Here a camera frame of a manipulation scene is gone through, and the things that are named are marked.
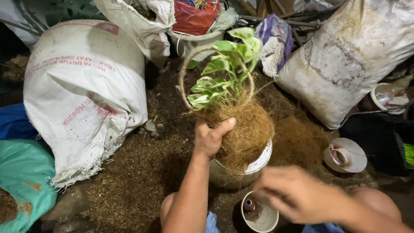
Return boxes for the white round pot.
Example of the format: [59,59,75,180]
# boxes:
[209,139,273,190]

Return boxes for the person's legs in blue shorts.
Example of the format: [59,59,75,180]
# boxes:
[160,187,403,233]

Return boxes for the green leafy plant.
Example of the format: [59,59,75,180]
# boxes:
[0,0,107,36]

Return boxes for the white bucket with cloth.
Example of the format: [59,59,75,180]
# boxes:
[168,6,239,62]

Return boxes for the tape roll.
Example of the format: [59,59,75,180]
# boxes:
[329,144,352,167]

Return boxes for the teal sack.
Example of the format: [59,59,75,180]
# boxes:
[0,139,59,233]

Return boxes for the brown thread spool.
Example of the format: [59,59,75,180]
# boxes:
[243,199,264,221]

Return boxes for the white bowl with clear bottle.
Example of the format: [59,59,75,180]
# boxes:
[370,75,414,114]

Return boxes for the purple and white plastic bag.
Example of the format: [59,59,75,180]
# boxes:
[255,13,294,78]

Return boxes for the person's left hand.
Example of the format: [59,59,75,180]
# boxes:
[193,117,237,160]

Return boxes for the white sack with red print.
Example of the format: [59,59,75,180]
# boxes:
[23,19,149,188]

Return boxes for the white ribbed bowl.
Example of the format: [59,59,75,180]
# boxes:
[241,190,279,233]

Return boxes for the bright green bundle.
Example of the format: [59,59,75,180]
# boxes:
[403,143,414,168]

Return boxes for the blue sack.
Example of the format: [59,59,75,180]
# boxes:
[0,103,39,141]

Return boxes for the coir ball with variegated plant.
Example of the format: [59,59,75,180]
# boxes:
[179,27,275,178]

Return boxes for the person's right hand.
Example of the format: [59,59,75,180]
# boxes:
[252,165,352,225]

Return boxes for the black bag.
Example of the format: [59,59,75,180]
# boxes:
[339,112,414,177]

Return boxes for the open white woven sack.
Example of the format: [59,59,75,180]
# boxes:
[93,0,177,68]

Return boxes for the red plastic bag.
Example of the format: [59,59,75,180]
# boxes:
[172,0,222,36]

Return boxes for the dirty white sack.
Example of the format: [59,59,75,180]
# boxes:
[276,0,414,130]

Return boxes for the heap of coconut fibre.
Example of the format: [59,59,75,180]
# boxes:
[268,116,331,170]

